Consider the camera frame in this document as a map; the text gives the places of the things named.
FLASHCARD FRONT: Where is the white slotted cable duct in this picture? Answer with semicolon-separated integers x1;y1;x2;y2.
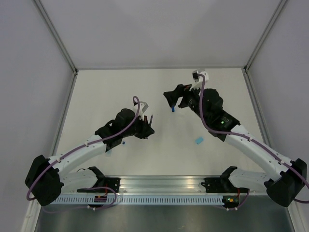
52;194;224;205

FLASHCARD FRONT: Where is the purple cable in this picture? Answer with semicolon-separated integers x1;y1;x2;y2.
26;96;142;201
197;73;309;203

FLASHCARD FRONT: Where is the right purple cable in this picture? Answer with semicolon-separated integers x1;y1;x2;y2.
197;73;309;203

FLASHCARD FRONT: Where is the light blue eraser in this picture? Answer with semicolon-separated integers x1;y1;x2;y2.
195;137;204;145

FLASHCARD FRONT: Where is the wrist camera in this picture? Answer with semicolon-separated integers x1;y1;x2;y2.
132;101;149;120
189;69;209;91

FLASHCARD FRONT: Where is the blue capped clear pen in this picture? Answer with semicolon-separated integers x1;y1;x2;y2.
106;141;126;155

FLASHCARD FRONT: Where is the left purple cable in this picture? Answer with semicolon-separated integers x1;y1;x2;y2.
26;96;142;201

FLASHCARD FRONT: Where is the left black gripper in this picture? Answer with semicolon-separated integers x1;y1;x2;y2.
122;115;155;140

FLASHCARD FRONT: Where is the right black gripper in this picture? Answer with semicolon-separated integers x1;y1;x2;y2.
163;82;209;123

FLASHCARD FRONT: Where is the left aluminium frame post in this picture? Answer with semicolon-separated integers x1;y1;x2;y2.
32;0;78;74

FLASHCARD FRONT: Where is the aluminium frame post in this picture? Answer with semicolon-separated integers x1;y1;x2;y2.
243;0;289;73
32;0;78;74

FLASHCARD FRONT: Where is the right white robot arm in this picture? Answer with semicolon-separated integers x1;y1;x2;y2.
163;84;307;207

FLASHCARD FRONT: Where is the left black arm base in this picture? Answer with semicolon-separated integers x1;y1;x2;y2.
77;166;121;194

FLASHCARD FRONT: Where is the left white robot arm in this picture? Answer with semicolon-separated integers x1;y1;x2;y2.
25;108;155;206

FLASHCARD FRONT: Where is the aluminium mounting rail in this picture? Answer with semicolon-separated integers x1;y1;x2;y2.
72;175;252;194

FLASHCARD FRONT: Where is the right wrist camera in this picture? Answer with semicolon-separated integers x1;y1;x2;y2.
189;69;209;91

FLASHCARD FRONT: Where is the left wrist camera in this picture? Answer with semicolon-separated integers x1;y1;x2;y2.
132;101;149;120

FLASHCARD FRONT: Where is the right aluminium frame post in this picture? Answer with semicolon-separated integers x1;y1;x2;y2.
243;0;289;73

